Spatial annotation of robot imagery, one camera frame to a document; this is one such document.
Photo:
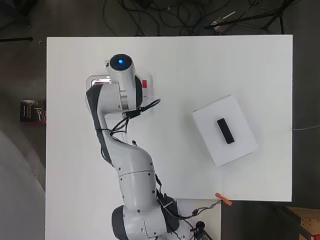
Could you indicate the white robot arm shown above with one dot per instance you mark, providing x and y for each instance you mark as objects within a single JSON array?
[{"x": 133, "y": 173}]

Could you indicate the red toaster lever knob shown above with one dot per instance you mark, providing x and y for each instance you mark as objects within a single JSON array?
[{"x": 144, "y": 84}]

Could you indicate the black block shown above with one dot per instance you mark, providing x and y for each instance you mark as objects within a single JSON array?
[{"x": 226, "y": 130}]

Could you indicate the white steel toaster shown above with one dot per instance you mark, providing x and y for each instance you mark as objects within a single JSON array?
[{"x": 98, "y": 81}]

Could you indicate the black printed box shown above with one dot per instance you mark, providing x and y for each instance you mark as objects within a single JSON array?
[{"x": 31, "y": 110}]

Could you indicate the black rod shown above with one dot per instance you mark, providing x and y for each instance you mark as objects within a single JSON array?
[{"x": 16, "y": 39}]

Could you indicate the black clamp mount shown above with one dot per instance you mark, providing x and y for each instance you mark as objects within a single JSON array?
[{"x": 200, "y": 230}]

